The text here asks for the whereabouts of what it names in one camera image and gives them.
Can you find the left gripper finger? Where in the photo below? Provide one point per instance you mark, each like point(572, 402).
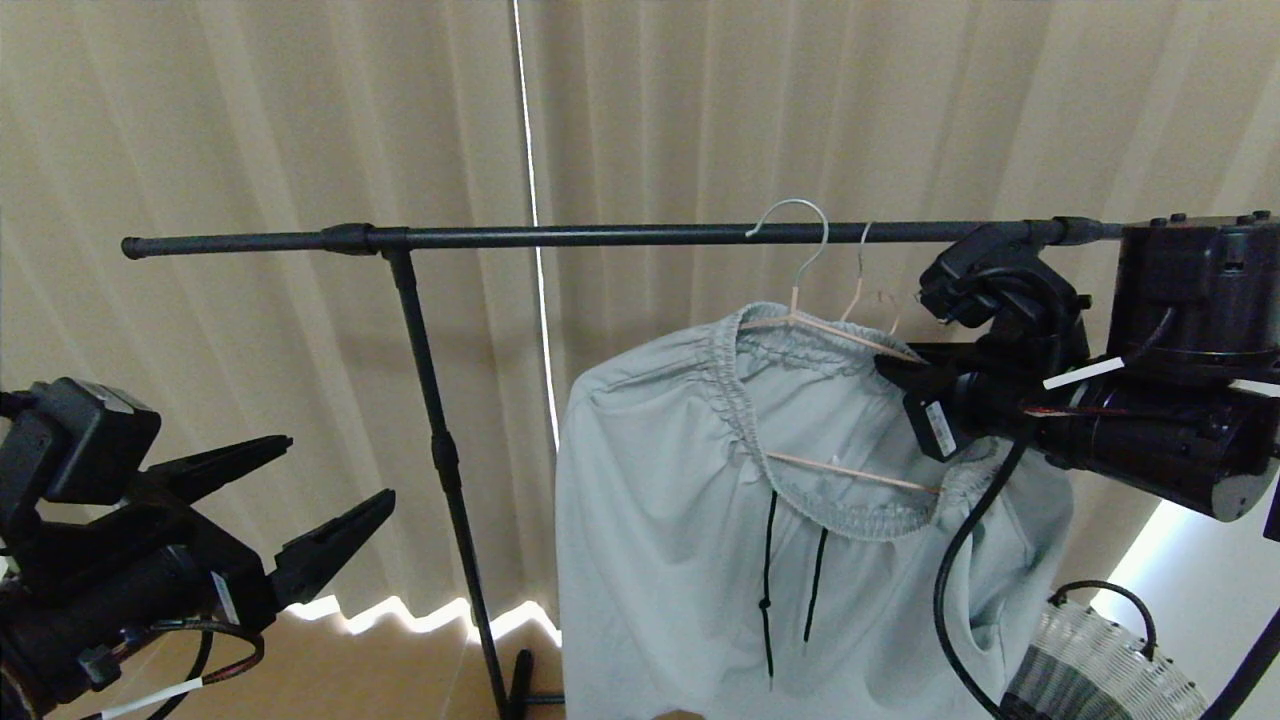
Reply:
point(325, 550)
point(215, 470)

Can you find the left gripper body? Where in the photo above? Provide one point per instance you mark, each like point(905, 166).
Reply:
point(150, 590)

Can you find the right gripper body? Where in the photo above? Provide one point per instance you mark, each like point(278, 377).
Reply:
point(1000, 410)

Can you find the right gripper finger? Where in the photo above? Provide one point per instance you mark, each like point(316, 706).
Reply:
point(910, 372)

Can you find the pink clothes hanger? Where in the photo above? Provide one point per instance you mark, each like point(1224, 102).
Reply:
point(860, 270)
point(850, 472)

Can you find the pale grey trousers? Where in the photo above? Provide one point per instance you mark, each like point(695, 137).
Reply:
point(660, 520)

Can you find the white laundry basket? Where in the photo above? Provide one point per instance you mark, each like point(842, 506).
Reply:
point(1100, 670)

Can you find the black clothes rack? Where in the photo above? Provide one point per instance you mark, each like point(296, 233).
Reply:
point(600, 237)

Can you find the beige curtain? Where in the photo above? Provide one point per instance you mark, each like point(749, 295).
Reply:
point(250, 120)

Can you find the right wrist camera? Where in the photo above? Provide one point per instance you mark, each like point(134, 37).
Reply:
point(980, 270)

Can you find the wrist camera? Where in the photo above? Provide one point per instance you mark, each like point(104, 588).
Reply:
point(80, 440)
point(980, 270)

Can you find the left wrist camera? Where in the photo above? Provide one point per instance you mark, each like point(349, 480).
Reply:
point(80, 440)

